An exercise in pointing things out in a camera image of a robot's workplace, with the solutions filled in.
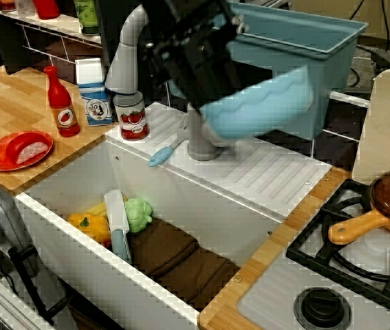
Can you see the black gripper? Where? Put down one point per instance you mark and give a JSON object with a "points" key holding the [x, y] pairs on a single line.
{"points": [[205, 65]]}

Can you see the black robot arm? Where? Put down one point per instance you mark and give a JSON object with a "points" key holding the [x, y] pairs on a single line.
{"points": [[181, 10]]}

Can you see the gray toy faucet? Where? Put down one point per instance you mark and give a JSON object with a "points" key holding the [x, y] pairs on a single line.
{"points": [[124, 62]]}

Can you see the tomato can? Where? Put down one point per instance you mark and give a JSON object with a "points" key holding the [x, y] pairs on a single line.
{"points": [[132, 120]]}

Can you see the blue white milk carton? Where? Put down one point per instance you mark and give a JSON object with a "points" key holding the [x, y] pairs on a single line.
{"points": [[93, 99]]}

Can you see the white toy sink basin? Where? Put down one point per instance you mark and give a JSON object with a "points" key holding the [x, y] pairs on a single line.
{"points": [[236, 178]]}

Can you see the red hot sauce bottle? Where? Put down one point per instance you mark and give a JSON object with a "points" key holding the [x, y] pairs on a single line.
{"points": [[64, 113]]}

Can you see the white ledge shelf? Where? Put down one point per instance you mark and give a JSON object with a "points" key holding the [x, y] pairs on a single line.
{"points": [[57, 27]]}

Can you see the green toy lettuce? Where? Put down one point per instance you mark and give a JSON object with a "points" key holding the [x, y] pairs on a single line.
{"points": [[138, 214]]}

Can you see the red ketchup squeeze bottle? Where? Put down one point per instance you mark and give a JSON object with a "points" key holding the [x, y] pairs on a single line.
{"points": [[46, 8]]}

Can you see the yellow toy corn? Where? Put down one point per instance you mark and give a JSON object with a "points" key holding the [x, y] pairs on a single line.
{"points": [[98, 208]]}

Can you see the white lidded jar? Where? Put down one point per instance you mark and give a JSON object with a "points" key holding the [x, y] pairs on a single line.
{"points": [[25, 5]]}

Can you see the light wood panel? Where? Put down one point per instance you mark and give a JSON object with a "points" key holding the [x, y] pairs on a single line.
{"points": [[387, 130]]}

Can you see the brown cloth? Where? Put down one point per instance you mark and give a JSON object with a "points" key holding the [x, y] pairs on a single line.
{"points": [[181, 261]]}

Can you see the yellow toy bell pepper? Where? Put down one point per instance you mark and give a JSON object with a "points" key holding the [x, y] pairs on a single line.
{"points": [[89, 227]]}

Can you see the orange beans can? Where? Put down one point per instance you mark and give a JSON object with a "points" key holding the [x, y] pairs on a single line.
{"points": [[6, 4]]}

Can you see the black stove grate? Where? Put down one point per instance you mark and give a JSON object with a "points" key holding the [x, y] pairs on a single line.
{"points": [[318, 251]]}

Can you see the white stove top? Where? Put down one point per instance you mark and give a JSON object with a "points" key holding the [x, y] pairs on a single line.
{"points": [[277, 288]]}

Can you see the black stove knob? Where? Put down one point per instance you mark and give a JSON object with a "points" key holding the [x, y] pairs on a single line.
{"points": [[322, 307]]}

